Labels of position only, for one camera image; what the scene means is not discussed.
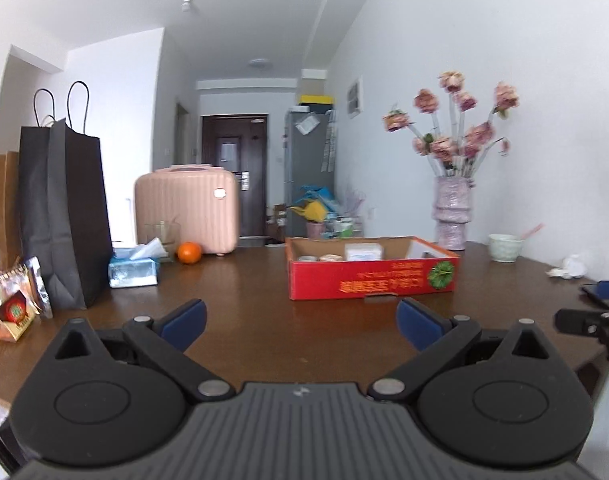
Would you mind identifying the cream cube toy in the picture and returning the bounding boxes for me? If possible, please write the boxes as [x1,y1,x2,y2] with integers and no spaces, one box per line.
[318,254,344,262]

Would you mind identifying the translucent cotton swab bottle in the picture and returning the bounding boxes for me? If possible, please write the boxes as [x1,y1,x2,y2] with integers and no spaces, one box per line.
[345,243,384,261]

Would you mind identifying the black phone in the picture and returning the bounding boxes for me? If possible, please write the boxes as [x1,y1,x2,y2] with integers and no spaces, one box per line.
[580,282,609,310]

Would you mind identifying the crumpled white tissue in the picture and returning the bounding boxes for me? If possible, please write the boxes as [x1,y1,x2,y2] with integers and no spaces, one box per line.
[547,255,588,280]

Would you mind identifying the blue tissue pack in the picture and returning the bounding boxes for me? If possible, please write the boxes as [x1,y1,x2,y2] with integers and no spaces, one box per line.
[108,237,169,289]

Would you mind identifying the orange fruit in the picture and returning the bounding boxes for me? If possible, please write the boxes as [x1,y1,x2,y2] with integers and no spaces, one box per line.
[175,242,202,266]

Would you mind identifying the pink spoon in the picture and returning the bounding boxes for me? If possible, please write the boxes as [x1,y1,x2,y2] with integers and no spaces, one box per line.
[519,223,544,240]

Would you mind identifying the clear drinking glass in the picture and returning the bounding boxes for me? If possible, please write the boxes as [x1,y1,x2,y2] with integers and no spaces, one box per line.
[145,220,180,260]

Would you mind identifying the pale green bowl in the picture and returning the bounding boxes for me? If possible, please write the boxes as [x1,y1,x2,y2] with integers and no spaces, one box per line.
[488,234,523,263]

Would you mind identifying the purple ceramic vase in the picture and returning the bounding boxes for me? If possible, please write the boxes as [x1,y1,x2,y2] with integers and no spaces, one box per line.
[431,177,472,252]

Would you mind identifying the red cardboard box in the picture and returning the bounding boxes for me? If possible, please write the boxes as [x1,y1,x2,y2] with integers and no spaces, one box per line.
[286,236,460,301]

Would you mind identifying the pink small suitcase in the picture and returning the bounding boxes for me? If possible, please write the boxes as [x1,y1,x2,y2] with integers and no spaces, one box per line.
[134,165,240,255]

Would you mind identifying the black paper bag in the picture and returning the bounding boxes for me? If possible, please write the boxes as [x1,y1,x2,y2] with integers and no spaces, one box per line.
[17,108,114,310]

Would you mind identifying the orange snack packets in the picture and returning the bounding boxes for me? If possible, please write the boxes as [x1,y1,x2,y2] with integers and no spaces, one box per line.
[0,257,53,342]

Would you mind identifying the yellow blue folded items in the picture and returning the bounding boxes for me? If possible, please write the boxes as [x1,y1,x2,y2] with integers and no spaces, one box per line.
[289,185,341,223]

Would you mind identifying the dark entrance door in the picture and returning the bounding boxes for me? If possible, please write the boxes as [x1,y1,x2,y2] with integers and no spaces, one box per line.
[200,114,269,240]

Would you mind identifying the grey refrigerator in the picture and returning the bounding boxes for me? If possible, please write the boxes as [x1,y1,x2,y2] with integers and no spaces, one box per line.
[284,104,335,237]

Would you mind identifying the yellow box on fridge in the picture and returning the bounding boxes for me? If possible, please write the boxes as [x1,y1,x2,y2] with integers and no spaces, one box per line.
[299,94,334,105]

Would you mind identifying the white round ceiling lamp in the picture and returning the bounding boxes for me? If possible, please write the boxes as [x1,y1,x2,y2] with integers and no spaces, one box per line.
[248,58,272,70]

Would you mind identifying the wire storage rack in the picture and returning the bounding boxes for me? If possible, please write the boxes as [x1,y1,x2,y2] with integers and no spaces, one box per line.
[329,216,364,238]

